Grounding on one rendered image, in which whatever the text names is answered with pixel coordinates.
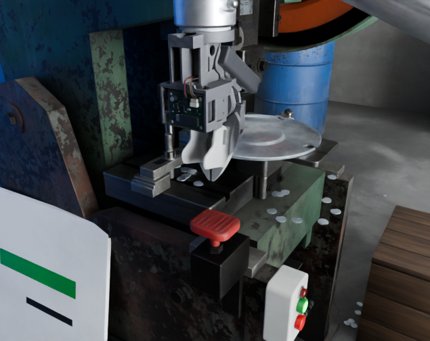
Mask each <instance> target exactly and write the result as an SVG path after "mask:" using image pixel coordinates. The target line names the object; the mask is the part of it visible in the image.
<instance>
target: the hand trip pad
mask: <svg viewBox="0 0 430 341"><path fill-rule="evenodd" d="M190 229H191V231H192V232H194V233H196V234H199V235H201V236H204V237H207V238H209V239H210V245H211V246H212V247H217V246H219V245H220V242H224V241H226V240H228V239H230V238H231V237H232V236H233V235H234V234H235V233H236V232H237V231H238V230H239V229H240V221H239V220H238V219H237V218H236V217H233V216H231V215H228V214H225V213H222V212H219V211H216V210H209V209H206V210H204V211H202V212H201V213H200V214H199V215H197V216H196V217H194V218H193V219H192V220H191V221H190Z"/></svg>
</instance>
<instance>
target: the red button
mask: <svg viewBox="0 0 430 341"><path fill-rule="evenodd" d="M305 319H306V316H305V315H302V314H298V316H297V318H296V320H295V326H294V327H295V329H297V330H299V331H301V330H302V329H303V326H304V324H305Z"/></svg>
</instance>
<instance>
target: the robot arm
mask: <svg viewBox="0 0 430 341"><path fill-rule="evenodd" d="M342 1H344V2H346V3H348V4H350V5H352V6H354V7H356V8H358V9H360V10H362V11H363V12H366V13H367V14H370V15H371V16H374V17H375V18H378V19H380V20H382V21H384V22H386V23H388V24H390V25H392V26H394V27H396V28H398V29H400V30H402V31H404V32H406V33H408V34H409V35H412V36H414V37H416V38H418V39H420V40H422V41H424V42H426V43H428V44H430V0H342ZM237 6H238V2H237V0H173V15H174V24H175V25H176V26H179V28H177V29H176V31H177V33H174V34H169V35H168V44H169V72H170V80H169V81H167V82H163V83H160V106H161V118H162V123H163V124H164V123H166V122H169V124H170V125H171V126H174V127H180V128H184V129H189V130H190V139H189V142H188V143H187V145H186V146H185V148H184V149H183V150H182V152H181V160H182V162H183V163H185V164H191V163H197V162H199V164H200V167H201V169H202V171H203V173H204V174H205V176H206V177H207V179H208V180H210V181H215V180H216V179H217V178H218V177H219V176H220V175H221V174H222V172H223V171H224V170H225V168H226V166H227V165H228V163H229V161H230V159H231V157H232V155H233V153H234V152H235V150H236V148H237V146H238V144H239V141H240V139H241V137H242V134H243V132H244V125H245V119H244V106H245V104H244V103H241V98H240V93H245V92H247V93H256V92H257V89H258V86H259V82H260V78H259V77H258V76H257V75H256V74H255V73H254V72H253V71H252V70H251V69H250V68H249V67H248V66H247V65H246V64H245V63H244V62H243V61H242V59H241V58H240V57H239V56H238V55H237V54H236V53H235V52H234V51H233V50H232V49H231V48H230V47H229V46H225V45H221V43H225V42H230V41H233V40H234V28H231V26H233V25H235V23H236V8H237ZM166 93H168V102H169V112H167V113H166V114H165V103H164V94H166ZM222 123H223V124H222ZM212 138H213V142H212Z"/></svg>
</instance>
